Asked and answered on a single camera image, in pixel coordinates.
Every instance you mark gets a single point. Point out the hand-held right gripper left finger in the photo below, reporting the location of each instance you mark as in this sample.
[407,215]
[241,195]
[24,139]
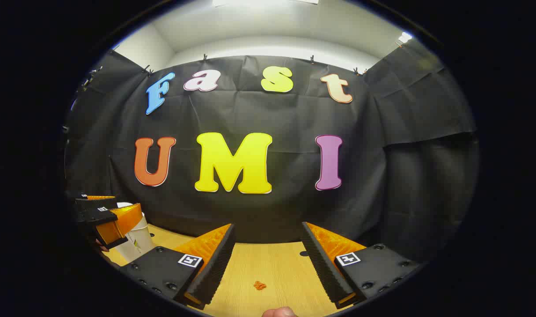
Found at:
[215,264]

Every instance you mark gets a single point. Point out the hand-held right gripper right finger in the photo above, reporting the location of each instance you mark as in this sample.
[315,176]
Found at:
[323,264]

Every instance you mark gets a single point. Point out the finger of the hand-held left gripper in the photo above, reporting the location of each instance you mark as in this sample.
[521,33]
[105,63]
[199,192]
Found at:
[96,203]
[118,226]

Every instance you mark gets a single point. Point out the white desktop garbage bin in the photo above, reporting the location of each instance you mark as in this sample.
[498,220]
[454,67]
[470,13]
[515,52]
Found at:
[138,246]

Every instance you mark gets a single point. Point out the orange paper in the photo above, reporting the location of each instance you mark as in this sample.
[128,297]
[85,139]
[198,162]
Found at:
[259,285]

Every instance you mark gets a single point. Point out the wooden desktop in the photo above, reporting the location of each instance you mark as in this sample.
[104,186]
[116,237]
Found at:
[272,264]

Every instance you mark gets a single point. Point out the black backdrop cloth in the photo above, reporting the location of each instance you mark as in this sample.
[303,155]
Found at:
[272,114]

